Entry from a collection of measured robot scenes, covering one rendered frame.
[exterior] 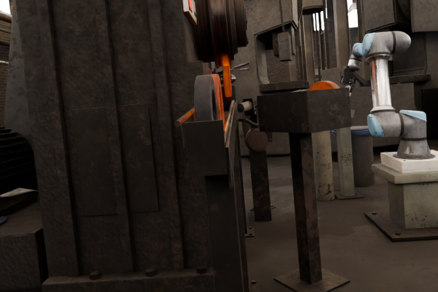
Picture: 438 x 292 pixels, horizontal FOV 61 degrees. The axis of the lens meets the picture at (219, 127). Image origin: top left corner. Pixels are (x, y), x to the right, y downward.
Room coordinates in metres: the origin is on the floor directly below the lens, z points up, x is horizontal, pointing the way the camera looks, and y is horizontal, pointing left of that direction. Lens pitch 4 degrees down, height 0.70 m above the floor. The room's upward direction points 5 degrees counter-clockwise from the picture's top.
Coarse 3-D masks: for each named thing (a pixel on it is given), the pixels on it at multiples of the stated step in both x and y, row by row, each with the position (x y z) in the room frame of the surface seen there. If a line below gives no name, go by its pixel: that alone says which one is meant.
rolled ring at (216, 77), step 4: (212, 76) 0.96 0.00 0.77; (216, 76) 0.96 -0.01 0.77; (216, 80) 0.95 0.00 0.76; (216, 84) 0.94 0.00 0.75; (220, 84) 1.06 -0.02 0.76; (216, 88) 0.93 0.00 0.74; (220, 88) 1.04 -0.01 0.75; (216, 92) 0.92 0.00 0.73; (220, 92) 1.05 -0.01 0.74; (216, 96) 0.92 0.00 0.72; (220, 96) 1.06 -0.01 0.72; (220, 100) 1.06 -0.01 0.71; (220, 104) 1.06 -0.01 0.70; (220, 108) 1.07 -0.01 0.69; (220, 112) 1.06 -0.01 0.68; (220, 116) 0.93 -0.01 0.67; (224, 124) 1.08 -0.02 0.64
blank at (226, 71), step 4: (224, 68) 1.85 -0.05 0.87; (228, 68) 1.85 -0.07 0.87; (224, 72) 1.83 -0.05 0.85; (228, 72) 1.83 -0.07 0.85; (224, 76) 1.83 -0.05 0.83; (228, 76) 1.82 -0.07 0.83; (224, 80) 1.82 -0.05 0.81; (228, 80) 1.82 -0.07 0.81; (224, 84) 1.83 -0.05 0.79; (228, 84) 1.83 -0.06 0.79; (224, 88) 1.83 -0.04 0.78; (228, 88) 1.83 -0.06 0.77; (228, 92) 1.85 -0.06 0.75; (228, 96) 1.89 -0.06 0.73
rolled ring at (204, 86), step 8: (200, 80) 0.77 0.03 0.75; (208, 80) 0.77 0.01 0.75; (200, 88) 0.75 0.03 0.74; (208, 88) 0.75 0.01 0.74; (200, 96) 0.74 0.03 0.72; (208, 96) 0.74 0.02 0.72; (200, 104) 0.73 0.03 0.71; (208, 104) 0.73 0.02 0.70; (216, 104) 0.89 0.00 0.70; (200, 112) 0.73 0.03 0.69; (208, 112) 0.73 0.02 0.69; (216, 112) 0.88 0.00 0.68; (200, 120) 0.73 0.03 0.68; (208, 120) 0.72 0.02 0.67
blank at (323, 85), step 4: (316, 84) 1.37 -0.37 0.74; (320, 84) 1.35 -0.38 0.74; (324, 84) 1.34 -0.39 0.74; (328, 84) 1.32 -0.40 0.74; (332, 84) 1.32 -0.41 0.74; (312, 88) 1.38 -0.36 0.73; (316, 88) 1.37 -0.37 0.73; (320, 88) 1.35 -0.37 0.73; (324, 88) 1.34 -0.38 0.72; (328, 88) 1.32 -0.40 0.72; (332, 88) 1.30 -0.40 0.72; (336, 88) 1.31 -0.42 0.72
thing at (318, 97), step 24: (264, 96) 1.39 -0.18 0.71; (288, 96) 1.28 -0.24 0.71; (312, 96) 1.22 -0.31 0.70; (336, 96) 1.27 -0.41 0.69; (264, 120) 1.40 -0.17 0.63; (288, 120) 1.28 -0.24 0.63; (312, 120) 1.21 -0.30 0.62; (336, 120) 1.27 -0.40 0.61; (312, 168) 1.37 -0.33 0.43; (312, 192) 1.37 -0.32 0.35; (312, 216) 1.36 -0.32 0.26; (312, 240) 1.36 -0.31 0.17; (312, 264) 1.36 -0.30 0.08; (312, 288) 1.32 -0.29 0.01; (336, 288) 1.32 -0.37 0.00
